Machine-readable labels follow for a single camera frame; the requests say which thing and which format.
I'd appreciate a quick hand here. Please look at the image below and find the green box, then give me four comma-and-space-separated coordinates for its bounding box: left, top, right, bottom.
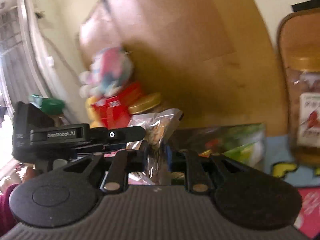
29, 94, 65, 115

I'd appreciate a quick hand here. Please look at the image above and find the clear peanut snack bag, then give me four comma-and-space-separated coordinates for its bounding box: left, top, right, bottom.
128, 108, 183, 185

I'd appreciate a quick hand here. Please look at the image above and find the pink white plush toy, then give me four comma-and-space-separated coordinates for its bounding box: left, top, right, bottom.
79, 46, 133, 99

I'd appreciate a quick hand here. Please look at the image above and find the red gift box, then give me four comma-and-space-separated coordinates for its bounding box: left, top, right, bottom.
93, 81, 144, 129

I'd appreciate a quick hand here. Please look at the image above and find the silver metal tin box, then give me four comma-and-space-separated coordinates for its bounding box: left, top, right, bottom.
169, 123, 266, 170

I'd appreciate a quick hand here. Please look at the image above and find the nut jar gold lid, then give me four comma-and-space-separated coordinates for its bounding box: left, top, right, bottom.
128, 92, 170, 120

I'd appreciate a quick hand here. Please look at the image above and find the yellow plush toy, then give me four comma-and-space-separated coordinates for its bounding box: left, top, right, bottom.
85, 96, 104, 128

